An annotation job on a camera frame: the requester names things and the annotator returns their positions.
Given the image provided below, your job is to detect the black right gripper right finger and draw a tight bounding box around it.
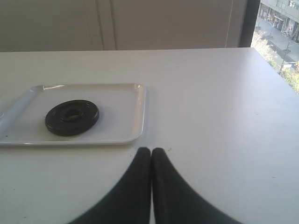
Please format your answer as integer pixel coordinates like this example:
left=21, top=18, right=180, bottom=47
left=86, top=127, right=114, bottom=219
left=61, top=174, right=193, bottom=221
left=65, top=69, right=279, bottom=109
left=151, top=148, right=236, bottom=224

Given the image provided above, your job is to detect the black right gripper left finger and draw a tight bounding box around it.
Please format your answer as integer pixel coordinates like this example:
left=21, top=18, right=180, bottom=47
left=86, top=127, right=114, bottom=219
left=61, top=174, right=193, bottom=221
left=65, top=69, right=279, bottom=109
left=71, top=147, right=151, bottom=224

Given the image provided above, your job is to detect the black 0.5kg weight plate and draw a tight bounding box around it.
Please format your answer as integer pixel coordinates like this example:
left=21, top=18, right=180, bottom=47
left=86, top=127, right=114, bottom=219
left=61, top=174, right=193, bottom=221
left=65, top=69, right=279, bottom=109
left=45, top=100, right=100, bottom=137

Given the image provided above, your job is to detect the white rectangular plastic tray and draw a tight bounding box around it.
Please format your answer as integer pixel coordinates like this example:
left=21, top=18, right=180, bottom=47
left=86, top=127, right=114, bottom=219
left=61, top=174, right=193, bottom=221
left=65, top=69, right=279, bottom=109
left=0, top=84, right=146, bottom=146

